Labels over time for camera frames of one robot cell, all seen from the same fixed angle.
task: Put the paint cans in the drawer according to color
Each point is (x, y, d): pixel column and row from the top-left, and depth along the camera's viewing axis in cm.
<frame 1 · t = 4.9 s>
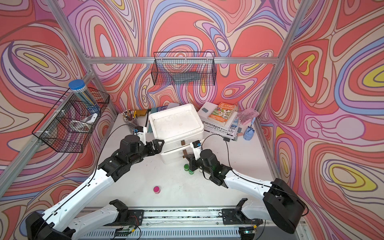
left hand: (160, 142, 75), fingers open
right hand: (187, 159, 81), fingers closed
white drawer cabinet: (178, 127, 84), point 24 cm above the table
magenta paint can left: (156, 190, 82), point 3 cm above the table
mesh pencil cup: (128, 118, 101), point 15 cm above the table
orange cover book: (221, 113, 106), point 13 cm above the table
white book with grey patch: (208, 108, 113), point 11 cm above the table
newspaper stack: (232, 133, 104), point 6 cm above the table
pink plastic bag: (247, 115, 120), point 3 cm above the table
blue small cup: (248, 133, 101), point 8 cm above the table
white middle drawer: (176, 154, 88), point 10 cm above the table

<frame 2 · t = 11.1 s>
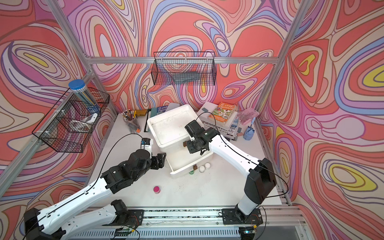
left hand: (161, 154, 74), fingers open
right hand: (194, 150, 82), fingers open
white paint can left: (202, 169, 88), point 4 cm above the table
white paint can right: (207, 165, 90), point 4 cm above the table
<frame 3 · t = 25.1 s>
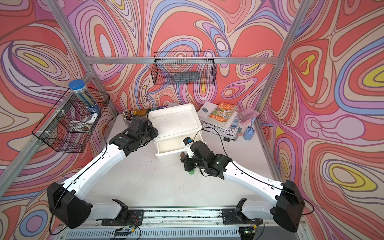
left hand: (158, 130, 80), fingers open
right hand: (183, 163, 75), fingers closed
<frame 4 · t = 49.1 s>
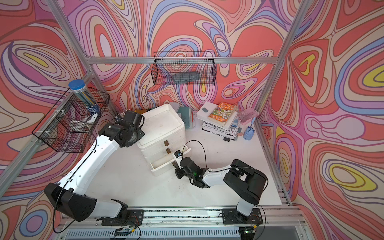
left hand: (141, 135, 78), fingers closed
right hand: (175, 168, 87), fingers closed
white drawer cabinet: (164, 141, 79), point 22 cm above the table
dark books behind cabinet: (186, 116, 117), point 4 cm above the table
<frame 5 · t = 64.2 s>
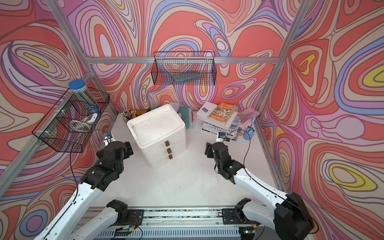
left hand: (119, 146, 74), fingers open
right hand: (213, 147, 84), fingers open
